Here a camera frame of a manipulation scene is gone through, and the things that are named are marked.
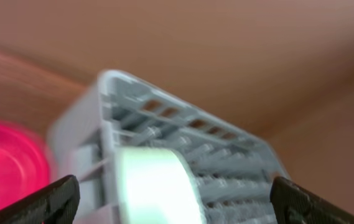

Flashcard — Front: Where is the green bowl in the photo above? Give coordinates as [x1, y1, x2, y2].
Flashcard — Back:
[115, 146, 207, 224]

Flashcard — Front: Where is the grey dishwasher rack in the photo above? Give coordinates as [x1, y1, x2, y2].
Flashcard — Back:
[47, 70, 287, 223]

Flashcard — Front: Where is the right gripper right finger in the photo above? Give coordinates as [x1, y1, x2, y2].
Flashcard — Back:
[269, 177, 354, 224]

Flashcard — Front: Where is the red serving tray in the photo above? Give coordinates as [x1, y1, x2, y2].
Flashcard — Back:
[0, 121, 57, 210]

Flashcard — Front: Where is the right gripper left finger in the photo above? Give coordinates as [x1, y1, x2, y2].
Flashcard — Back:
[0, 175, 80, 224]

